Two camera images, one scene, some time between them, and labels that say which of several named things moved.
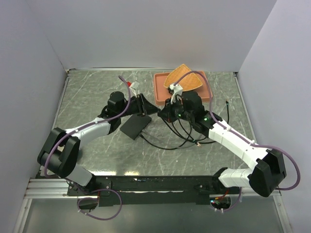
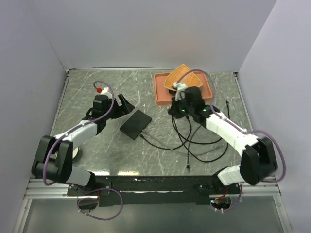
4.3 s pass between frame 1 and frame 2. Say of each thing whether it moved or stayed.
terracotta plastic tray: stayed
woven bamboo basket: stayed
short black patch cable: moved
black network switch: stayed
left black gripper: moved
